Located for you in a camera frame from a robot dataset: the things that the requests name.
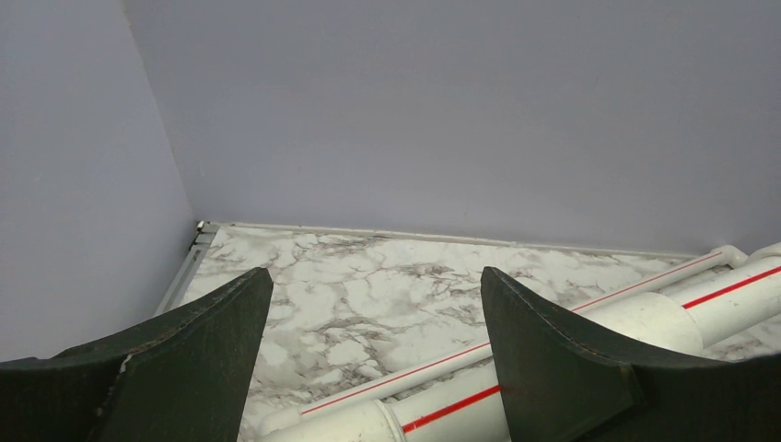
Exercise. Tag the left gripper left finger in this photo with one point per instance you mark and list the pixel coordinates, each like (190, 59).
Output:
(182, 376)

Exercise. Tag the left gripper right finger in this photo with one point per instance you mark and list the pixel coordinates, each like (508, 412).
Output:
(565, 378)

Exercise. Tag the white PVC pipe frame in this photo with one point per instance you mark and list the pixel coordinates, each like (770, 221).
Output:
(470, 407)

